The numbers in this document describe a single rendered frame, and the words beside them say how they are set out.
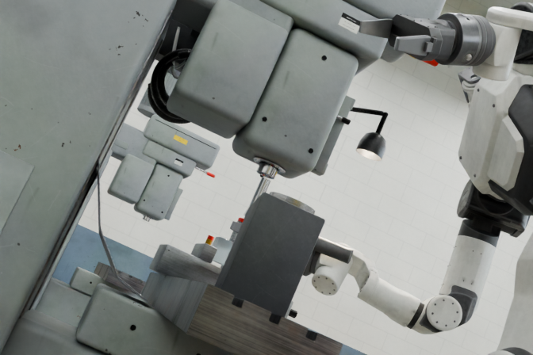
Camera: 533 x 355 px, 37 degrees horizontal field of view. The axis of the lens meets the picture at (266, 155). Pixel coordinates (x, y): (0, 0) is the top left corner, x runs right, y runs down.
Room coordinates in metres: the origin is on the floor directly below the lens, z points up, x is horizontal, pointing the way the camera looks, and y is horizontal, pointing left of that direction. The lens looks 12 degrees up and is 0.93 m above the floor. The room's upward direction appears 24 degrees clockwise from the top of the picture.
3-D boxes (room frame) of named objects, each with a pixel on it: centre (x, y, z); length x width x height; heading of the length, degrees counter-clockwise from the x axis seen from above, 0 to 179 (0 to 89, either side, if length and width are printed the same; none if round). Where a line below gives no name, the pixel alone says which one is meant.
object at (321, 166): (1.91, -0.13, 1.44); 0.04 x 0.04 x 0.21; 8
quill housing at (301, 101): (1.90, -0.01, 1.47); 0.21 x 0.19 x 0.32; 8
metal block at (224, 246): (2.03, 0.00, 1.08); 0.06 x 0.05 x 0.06; 11
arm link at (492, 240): (1.79, -0.54, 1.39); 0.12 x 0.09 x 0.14; 84
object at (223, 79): (1.87, 0.18, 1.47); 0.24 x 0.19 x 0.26; 8
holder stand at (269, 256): (1.47, -0.08, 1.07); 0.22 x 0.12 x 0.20; 2
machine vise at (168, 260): (2.04, -0.03, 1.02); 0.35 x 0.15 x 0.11; 101
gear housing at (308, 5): (1.89, 0.03, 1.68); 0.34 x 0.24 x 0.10; 98
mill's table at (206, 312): (1.84, -0.03, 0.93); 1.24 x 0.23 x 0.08; 8
